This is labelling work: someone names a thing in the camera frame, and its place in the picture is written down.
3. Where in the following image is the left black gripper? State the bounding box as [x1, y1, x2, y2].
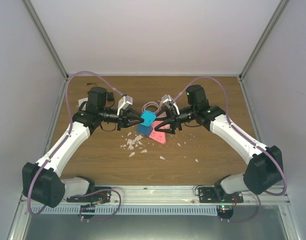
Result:
[100, 106, 144, 131]

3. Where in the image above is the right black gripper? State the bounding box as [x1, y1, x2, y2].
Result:
[153, 105, 197, 135]

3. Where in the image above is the light blue plug adapter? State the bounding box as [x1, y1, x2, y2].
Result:
[140, 110, 156, 127]

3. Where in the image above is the dark blue cube socket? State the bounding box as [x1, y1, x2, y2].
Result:
[136, 124, 153, 137]

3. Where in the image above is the pink power strip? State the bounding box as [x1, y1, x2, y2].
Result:
[149, 121, 166, 144]

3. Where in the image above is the black plug adapter with cable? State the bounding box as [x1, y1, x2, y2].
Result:
[85, 82, 115, 102]

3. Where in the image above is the white tiger cube adapter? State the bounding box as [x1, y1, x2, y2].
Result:
[78, 97, 88, 106]

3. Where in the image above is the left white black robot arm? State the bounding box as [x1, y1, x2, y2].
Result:
[22, 86, 144, 208]

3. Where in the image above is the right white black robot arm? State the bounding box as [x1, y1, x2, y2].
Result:
[154, 85, 285, 203]

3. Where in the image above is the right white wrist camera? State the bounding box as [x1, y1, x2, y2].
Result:
[161, 94, 180, 115]

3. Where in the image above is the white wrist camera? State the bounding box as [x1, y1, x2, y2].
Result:
[161, 94, 180, 115]
[117, 95, 133, 116]

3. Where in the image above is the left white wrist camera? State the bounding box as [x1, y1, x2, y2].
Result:
[117, 95, 133, 116]

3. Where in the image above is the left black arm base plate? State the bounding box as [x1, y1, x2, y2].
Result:
[66, 186, 112, 204]

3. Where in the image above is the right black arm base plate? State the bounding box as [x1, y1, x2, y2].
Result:
[194, 185, 244, 204]

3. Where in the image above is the grey slotted cable duct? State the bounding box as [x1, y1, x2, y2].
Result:
[42, 204, 217, 216]

